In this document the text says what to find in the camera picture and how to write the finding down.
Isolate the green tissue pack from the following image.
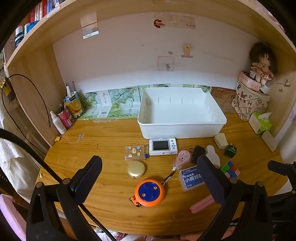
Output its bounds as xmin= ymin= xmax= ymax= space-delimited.
xmin=248 ymin=112 xmax=273 ymax=135

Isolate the paper tape strip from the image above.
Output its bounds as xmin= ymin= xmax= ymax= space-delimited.
xmin=165 ymin=17 xmax=196 ymax=30

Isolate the white spray bottle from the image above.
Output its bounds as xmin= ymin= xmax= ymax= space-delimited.
xmin=50 ymin=111 xmax=67 ymax=135

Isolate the row of books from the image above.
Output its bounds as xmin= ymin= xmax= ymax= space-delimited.
xmin=28 ymin=0 xmax=61 ymax=24

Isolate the pink foam strip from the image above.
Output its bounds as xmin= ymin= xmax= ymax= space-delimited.
xmin=190 ymin=194 xmax=214 ymax=214

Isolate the blue label floss box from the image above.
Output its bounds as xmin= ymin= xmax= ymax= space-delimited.
xmin=179 ymin=165 xmax=206 ymax=192

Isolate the pink round box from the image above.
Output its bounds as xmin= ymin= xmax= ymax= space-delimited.
xmin=239 ymin=71 xmax=262 ymax=92

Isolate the thin black cable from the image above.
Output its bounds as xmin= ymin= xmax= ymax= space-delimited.
xmin=2 ymin=74 xmax=52 ymax=127

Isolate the white lace cloth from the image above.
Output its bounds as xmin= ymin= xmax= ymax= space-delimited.
xmin=0 ymin=137 xmax=37 ymax=197

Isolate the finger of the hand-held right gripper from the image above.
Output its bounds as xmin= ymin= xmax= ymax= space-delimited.
xmin=268 ymin=160 xmax=296 ymax=178

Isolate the clear sticker box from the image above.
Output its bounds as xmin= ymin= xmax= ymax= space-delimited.
xmin=125 ymin=145 xmax=146 ymax=161

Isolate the brown-haired doll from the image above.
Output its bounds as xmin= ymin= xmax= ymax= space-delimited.
xmin=248 ymin=42 xmax=278 ymax=88

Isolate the red can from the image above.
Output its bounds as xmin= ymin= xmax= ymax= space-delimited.
xmin=57 ymin=107 xmax=76 ymax=129

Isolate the white rectangular box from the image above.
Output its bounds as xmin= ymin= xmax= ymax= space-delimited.
xmin=261 ymin=130 xmax=278 ymax=152

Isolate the orange juice packet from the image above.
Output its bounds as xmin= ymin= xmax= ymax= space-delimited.
xmin=65 ymin=91 xmax=83 ymax=119

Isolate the thick black cable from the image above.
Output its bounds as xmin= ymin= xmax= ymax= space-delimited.
xmin=0 ymin=128 xmax=115 ymax=241

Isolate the pink cloth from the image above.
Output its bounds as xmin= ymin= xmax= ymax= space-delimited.
xmin=0 ymin=193 xmax=26 ymax=241

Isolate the clear tape patch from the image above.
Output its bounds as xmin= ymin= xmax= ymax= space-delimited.
xmin=80 ymin=13 xmax=100 ymax=39

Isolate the wooden desk hutch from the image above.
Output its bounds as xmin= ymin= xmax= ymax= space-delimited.
xmin=3 ymin=0 xmax=296 ymax=153

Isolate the orange tape measure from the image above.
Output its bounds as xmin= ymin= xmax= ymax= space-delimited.
xmin=129 ymin=171 xmax=176 ymax=208

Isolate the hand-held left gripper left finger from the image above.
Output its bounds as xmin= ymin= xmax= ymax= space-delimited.
xmin=26 ymin=156 xmax=102 ymax=241

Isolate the green perfume bottle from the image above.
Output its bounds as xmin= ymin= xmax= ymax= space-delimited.
xmin=224 ymin=143 xmax=238 ymax=158

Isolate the colourful puzzle cube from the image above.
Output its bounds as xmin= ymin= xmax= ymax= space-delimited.
xmin=220 ymin=161 xmax=240 ymax=179

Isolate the yellow bear sticker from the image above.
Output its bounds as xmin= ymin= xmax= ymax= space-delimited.
xmin=181 ymin=44 xmax=194 ymax=58

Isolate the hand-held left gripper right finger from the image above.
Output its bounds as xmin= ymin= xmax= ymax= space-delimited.
xmin=196 ymin=155 xmax=273 ymax=241

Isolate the white plastic holder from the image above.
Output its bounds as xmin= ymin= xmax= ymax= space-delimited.
xmin=205 ymin=145 xmax=221 ymax=168

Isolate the pink correction tape packet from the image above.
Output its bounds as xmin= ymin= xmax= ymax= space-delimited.
xmin=172 ymin=149 xmax=191 ymax=172

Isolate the white carton box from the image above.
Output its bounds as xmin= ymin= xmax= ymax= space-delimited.
xmin=94 ymin=90 xmax=112 ymax=118

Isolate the printed canvas bag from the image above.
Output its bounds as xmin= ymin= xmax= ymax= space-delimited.
xmin=231 ymin=78 xmax=270 ymax=121

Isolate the white plastic bin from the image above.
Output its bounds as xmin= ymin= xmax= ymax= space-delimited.
xmin=137 ymin=87 xmax=227 ymax=140

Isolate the small white digital camera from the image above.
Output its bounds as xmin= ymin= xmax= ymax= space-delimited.
xmin=149 ymin=138 xmax=177 ymax=156

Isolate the brick print paper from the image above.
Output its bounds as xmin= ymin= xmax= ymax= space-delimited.
xmin=211 ymin=86 xmax=237 ymax=114

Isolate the gold round compact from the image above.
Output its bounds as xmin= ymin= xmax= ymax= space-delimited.
xmin=127 ymin=161 xmax=146 ymax=179

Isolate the black charger plug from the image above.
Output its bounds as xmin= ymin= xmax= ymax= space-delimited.
xmin=190 ymin=145 xmax=205 ymax=164

